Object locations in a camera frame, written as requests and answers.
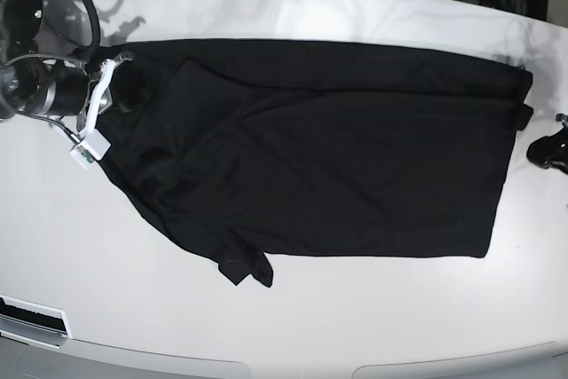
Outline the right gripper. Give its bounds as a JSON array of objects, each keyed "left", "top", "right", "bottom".
[{"left": 33, "top": 66, "right": 102, "bottom": 116}]

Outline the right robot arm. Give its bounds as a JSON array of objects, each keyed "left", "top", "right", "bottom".
[{"left": 1, "top": 0, "right": 101, "bottom": 121}]

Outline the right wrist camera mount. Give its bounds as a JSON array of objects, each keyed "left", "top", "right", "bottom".
[{"left": 70, "top": 51, "right": 133, "bottom": 170}]

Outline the black t-shirt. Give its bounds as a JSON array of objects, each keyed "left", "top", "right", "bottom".
[{"left": 98, "top": 40, "right": 533, "bottom": 287}]

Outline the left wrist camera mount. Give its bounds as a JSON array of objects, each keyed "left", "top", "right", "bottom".
[{"left": 555, "top": 114, "right": 568, "bottom": 125}]

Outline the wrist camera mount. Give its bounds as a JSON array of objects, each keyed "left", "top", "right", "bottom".
[
  {"left": 70, "top": 51, "right": 133, "bottom": 170},
  {"left": 555, "top": 114, "right": 568, "bottom": 125}
]

